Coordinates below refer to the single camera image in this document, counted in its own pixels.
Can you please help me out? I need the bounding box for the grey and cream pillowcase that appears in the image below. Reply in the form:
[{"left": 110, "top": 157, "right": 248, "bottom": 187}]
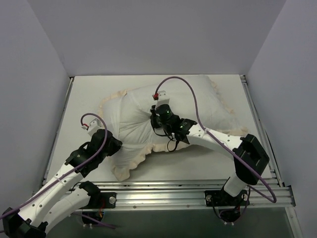
[{"left": 98, "top": 74, "right": 248, "bottom": 181}]

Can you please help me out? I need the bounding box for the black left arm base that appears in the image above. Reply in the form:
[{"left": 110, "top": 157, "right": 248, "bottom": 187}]
[{"left": 71, "top": 181, "right": 117, "bottom": 227}]

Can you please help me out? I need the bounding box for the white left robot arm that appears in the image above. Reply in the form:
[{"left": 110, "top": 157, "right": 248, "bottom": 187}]
[{"left": 2, "top": 129, "right": 122, "bottom": 238}]

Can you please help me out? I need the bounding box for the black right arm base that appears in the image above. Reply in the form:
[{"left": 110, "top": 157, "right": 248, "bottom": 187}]
[{"left": 204, "top": 188, "right": 251, "bottom": 225}]

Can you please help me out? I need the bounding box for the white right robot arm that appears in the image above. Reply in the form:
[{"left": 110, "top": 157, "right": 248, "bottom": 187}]
[{"left": 150, "top": 104, "right": 269, "bottom": 205}]

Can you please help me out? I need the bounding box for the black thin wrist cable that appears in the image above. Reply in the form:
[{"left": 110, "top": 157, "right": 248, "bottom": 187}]
[{"left": 153, "top": 126, "right": 181, "bottom": 153}]

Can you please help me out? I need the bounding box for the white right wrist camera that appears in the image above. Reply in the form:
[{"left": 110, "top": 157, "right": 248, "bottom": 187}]
[{"left": 153, "top": 90, "right": 170, "bottom": 107}]

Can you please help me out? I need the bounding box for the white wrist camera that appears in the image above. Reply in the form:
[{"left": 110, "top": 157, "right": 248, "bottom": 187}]
[
  {"left": 153, "top": 90, "right": 170, "bottom": 107},
  {"left": 81, "top": 118, "right": 103, "bottom": 137}
]

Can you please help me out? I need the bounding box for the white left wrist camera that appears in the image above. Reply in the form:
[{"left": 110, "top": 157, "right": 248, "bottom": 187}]
[{"left": 81, "top": 118, "right": 103, "bottom": 137}]

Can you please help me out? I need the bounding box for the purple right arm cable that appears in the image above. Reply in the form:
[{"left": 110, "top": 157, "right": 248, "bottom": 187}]
[{"left": 153, "top": 77, "right": 277, "bottom": 221}]

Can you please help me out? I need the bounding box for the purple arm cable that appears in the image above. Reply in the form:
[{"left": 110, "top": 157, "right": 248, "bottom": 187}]
[
  {"left": 0, "top": 113, "right": 116, "bottom": 229},
  {"left": 153, "top": 77, "right": 277, "bottom": 221}
]

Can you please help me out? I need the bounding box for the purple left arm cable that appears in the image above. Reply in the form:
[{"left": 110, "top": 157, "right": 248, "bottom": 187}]
[{"left": 0, "top": 113, "right": 116, "bottom": 229}]

